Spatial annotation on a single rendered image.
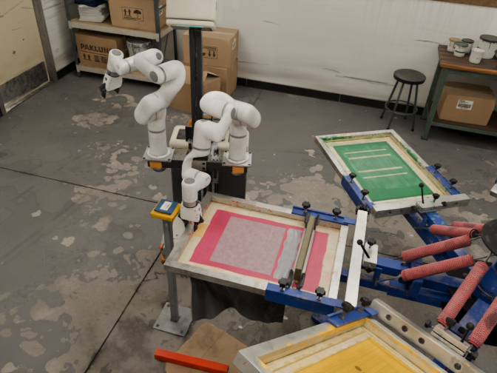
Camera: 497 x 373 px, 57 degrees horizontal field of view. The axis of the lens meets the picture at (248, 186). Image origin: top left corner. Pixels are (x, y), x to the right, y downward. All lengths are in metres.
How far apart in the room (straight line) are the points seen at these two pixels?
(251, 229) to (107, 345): 1.28
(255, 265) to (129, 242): 1.73
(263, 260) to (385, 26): 3.91
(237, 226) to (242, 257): 0.22
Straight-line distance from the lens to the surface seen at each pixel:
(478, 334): 1.97
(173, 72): 2.24
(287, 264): 2.20
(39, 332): 3.32
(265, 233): 2.35
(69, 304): 3.41
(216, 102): 2.12
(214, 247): 2.26
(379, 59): 5.74
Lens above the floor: 2.54
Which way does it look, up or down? 37 degrees down
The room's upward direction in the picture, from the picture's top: 3 degrees clockwise
